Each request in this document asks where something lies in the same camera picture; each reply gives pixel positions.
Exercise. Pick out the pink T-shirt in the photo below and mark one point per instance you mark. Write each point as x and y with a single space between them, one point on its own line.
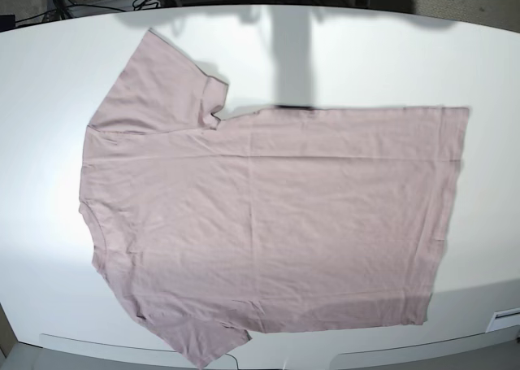
284 220

